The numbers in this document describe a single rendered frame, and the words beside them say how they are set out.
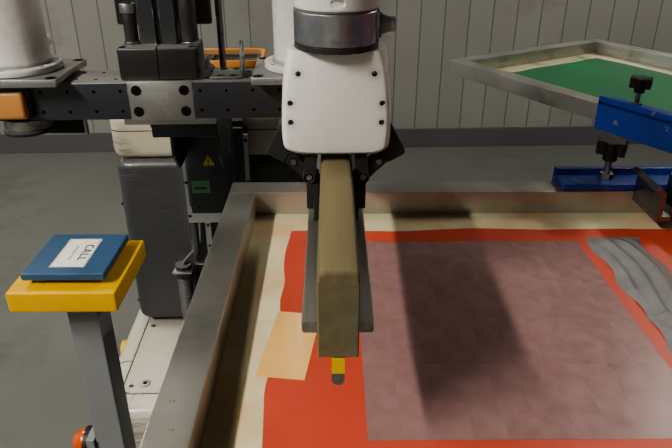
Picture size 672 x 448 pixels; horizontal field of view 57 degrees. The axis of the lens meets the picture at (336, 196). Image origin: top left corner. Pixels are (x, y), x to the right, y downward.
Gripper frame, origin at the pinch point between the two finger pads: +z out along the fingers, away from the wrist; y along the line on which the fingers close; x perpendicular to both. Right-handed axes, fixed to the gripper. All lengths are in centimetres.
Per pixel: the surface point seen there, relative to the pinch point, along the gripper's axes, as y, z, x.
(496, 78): -41, 14, -95
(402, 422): -5.7, 14.4, 15.7
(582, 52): -76, 16, -131
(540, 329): -21.8, 14.5, 2.8
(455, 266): -15.1, 14.7, -10.0
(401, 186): -9.9, 11.5, -26.7
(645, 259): -39.0, 14.0, -10.3
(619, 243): -37.7, 14.3, -14.9
